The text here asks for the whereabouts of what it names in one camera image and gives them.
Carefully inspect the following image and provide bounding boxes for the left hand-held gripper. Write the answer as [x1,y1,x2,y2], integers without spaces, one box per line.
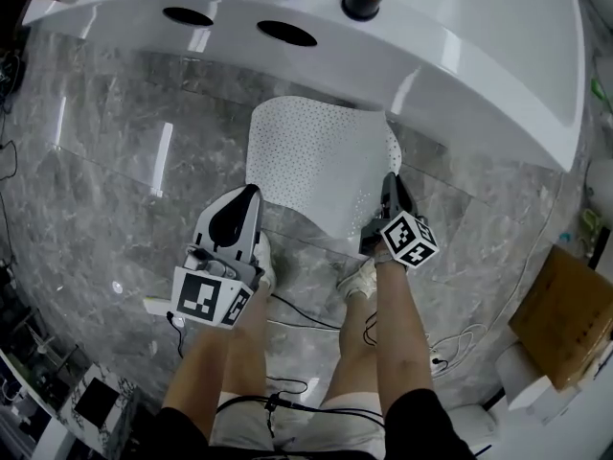
[170,184,265,330]

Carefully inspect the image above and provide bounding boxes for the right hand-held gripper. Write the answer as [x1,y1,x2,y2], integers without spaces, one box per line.
[359,172,441,270]

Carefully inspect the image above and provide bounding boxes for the white perforated bath mat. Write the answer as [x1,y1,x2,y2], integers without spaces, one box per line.
[244,94,403,259]

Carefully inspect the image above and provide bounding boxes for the person's left forearm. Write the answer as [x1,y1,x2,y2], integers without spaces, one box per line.
[161,321,232,410]

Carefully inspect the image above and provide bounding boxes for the person's right forearm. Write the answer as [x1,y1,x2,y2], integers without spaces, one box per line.
[375,258,436,412]

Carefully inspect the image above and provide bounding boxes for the person's left white shoe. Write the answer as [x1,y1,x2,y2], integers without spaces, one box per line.
[252,234,278,293]

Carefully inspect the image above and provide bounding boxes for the person's white shoe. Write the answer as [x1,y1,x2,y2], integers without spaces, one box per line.
[335,257,378,302]
[252,234,278,293]

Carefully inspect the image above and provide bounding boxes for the person's right white shoe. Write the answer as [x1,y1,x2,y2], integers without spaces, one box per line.
[335,257,378,302]

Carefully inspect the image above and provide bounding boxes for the person's left leg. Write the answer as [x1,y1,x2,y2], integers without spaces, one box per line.
[221,283,270,398]

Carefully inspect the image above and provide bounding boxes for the person's leg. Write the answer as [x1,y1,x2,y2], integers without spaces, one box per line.
[329,293,380,398]
[221,283,270,398]

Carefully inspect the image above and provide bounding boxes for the white bathtub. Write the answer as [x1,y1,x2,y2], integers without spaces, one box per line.
[21,0,587,173]

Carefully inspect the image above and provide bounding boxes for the person's right leg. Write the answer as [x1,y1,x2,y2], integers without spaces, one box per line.
[329,293,380,398]

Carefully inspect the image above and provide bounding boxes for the small brown cardboard box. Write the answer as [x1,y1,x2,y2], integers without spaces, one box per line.
[507,245,613,393]

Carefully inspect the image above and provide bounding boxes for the person's beige shorts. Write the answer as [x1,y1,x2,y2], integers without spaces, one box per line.
[209,390,387,460]

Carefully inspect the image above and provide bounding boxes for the marbled vanity cabinet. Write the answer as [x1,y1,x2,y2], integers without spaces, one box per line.
[0,347,146,460]

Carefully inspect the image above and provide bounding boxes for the thin black cable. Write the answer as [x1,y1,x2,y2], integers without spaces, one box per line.
[267,293,347,331]

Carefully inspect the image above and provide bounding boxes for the black power strip cable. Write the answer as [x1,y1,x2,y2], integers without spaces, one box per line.
[164,310,187,359]

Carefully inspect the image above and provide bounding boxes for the long white cable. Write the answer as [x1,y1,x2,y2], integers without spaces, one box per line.
[424,192,567,379]

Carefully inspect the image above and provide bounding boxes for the black body-worn cable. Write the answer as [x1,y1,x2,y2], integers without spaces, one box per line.
[216,389,385,452]

